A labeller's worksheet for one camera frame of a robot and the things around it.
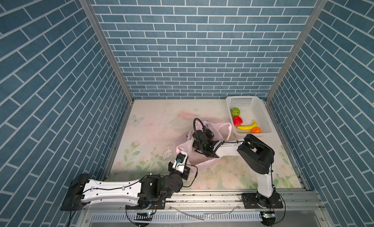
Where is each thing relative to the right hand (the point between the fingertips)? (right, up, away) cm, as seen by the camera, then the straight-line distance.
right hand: (187, 138), depth 93 cm
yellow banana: (+42, +7, +6) cm, 43 cm away
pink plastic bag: (+19, +7, -18) cm, 27 cm away
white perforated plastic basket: (+50, +20, +20) cm, 58 cm away
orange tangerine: (+46, +5, +3) cm, 47 cm away
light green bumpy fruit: (+35, +17, +12) cm, 40 cm away
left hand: (+4, -6, -22) cm, 23 cm away
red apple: (+35, +11, +6) cm, 37 cm away
